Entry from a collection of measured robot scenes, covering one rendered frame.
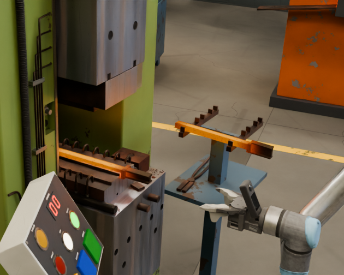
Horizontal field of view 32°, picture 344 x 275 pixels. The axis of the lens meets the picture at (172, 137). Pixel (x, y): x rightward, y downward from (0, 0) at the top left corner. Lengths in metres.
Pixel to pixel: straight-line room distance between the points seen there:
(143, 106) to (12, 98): 0.83
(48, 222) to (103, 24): 0.61
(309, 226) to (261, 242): 1.72
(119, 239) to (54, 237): 0.59
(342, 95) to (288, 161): 1.16
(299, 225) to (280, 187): 2.32
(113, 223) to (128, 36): 0.61
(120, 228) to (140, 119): 0.55
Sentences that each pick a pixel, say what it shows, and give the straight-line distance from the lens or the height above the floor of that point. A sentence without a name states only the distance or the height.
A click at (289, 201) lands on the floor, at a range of 4.01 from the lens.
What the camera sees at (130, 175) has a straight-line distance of 2.06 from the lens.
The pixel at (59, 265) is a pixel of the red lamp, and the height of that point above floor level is 1.10.
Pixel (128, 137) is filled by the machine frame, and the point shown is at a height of 0.98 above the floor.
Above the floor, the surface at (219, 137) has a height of 1.03.
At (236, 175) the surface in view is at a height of 0.77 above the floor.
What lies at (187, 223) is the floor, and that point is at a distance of 3.64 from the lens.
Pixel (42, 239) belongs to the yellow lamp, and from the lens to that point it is 1.45.
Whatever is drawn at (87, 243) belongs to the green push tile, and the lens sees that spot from 1.65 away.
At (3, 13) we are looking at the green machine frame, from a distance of 1.63.
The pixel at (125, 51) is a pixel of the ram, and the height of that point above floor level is 1.43.
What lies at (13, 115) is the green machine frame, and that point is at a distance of 1.73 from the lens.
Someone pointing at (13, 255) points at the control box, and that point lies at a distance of 1.40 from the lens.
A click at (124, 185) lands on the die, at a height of 0.93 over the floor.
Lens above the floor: 1.98
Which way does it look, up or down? 25 degrees down
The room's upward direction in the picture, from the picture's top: 4 degrees clockwise
